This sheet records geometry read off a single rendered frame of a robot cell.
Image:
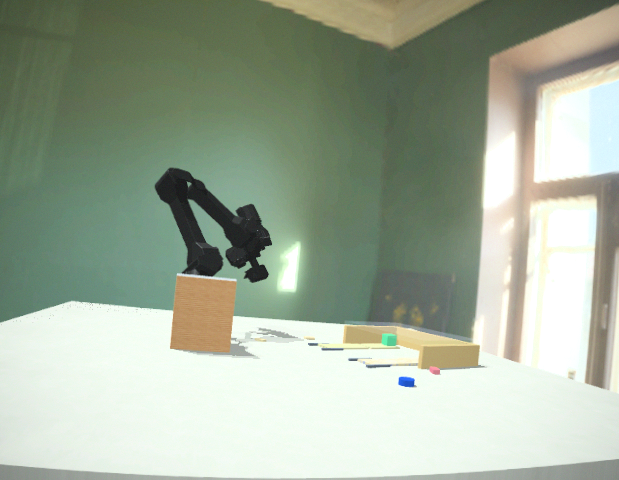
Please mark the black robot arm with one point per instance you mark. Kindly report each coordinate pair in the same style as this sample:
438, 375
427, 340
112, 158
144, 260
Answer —
204, 259

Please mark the blue flat cylinder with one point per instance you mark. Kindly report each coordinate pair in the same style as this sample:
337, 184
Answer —
406, 381

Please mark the small green cube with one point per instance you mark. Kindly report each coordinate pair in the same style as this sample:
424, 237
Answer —
389, 341

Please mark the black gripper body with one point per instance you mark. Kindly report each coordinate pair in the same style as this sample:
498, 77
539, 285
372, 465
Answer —
257, 272

